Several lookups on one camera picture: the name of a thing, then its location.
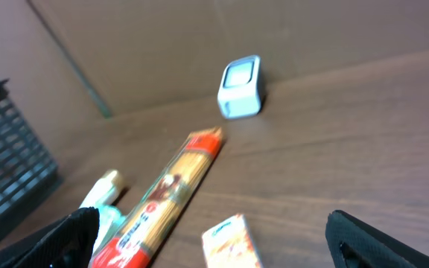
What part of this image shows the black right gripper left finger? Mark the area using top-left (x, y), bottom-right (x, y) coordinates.
top-left (0, 207), bottom-right (100, 268)

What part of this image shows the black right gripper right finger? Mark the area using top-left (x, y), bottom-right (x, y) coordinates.
top-left (325, 210), bottom-right (429, 268)

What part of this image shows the teal tissue packet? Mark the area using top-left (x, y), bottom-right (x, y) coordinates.
top-left (92, 205), bottom-right (126, 253)

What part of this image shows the orange spaghetti packet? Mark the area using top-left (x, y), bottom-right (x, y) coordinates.
top-left (89, 127), bottom-right (223, 268)

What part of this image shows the white barcode scanner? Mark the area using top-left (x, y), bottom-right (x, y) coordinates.
top-left (217, 54), bottom-right (265, 120)

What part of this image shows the white gold tube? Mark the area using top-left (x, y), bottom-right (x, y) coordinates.
top-left (80, 169), bottom-right (126, 208)

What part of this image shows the grey plastic mesh basket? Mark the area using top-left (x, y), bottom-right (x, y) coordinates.
top-left (0, 80), bottom-right (57, 241)

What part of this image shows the orange white carton box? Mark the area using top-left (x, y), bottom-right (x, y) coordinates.
top-left (201, 214), bottom-right (264, 268)

